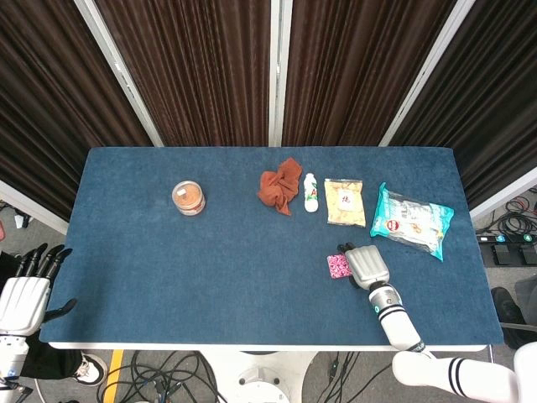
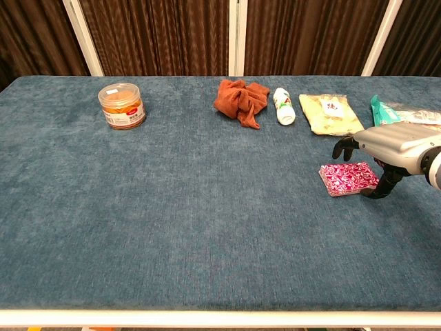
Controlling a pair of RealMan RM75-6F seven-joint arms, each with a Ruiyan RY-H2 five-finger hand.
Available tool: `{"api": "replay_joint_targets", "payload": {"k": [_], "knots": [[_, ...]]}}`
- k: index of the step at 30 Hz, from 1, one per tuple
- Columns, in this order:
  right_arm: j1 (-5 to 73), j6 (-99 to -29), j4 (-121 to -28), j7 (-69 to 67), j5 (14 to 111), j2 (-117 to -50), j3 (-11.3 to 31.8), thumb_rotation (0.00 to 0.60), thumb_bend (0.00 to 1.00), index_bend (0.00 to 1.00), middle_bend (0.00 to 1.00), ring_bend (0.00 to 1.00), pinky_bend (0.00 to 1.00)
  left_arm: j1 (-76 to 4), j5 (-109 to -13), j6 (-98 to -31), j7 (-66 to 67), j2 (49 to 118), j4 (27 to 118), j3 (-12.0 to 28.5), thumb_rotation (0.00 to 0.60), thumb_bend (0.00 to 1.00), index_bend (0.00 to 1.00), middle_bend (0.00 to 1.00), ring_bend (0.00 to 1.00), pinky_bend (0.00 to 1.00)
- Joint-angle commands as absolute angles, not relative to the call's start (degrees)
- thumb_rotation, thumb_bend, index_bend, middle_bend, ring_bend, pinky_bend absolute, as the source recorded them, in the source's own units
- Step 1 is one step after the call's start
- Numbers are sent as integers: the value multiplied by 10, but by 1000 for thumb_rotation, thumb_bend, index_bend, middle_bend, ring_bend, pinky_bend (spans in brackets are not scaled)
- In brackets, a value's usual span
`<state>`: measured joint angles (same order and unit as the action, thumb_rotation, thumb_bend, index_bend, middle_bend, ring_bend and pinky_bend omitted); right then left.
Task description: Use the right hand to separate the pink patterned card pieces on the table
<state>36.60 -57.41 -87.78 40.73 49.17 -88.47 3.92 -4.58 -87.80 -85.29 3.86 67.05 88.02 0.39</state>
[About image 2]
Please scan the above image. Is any green and clear snack package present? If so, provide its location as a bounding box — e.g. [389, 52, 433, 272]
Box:
[370, 94, 441, 134]

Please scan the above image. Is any rust orange crumpled cloth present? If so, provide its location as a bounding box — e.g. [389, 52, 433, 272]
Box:
[213, 79, 271, 130]

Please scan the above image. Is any right silver and black robot hand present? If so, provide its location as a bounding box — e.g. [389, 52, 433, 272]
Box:
[332, 124, 441, 201]

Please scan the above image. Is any white table edge bar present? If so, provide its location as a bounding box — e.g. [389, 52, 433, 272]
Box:
[0, 309, 441, 328]

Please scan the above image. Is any brown pleated curtain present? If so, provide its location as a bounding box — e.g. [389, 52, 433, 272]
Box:
[0, 0, 441, 91]

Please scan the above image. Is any small white plastic bottle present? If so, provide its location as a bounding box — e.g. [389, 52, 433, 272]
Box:
[273, 87, 296, 126]

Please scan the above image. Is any clear jar with orange snacks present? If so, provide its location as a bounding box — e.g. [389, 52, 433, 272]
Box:
[97, 82, 147, 130]

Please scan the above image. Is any white frame post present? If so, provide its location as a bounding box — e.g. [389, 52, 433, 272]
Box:
[62, 0, 105, 77]
[228, 0, 248, 77]
[360, 0, 404, 77]

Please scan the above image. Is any pink patterned tissue pack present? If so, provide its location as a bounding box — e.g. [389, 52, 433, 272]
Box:
[318, 161, 380, 198]

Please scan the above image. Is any yellow snack bag white label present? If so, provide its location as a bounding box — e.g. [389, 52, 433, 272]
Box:
[298, 93, 365, 137]

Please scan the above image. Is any blue fabric table cover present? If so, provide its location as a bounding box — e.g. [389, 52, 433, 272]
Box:
[0, 75, 441, 313]

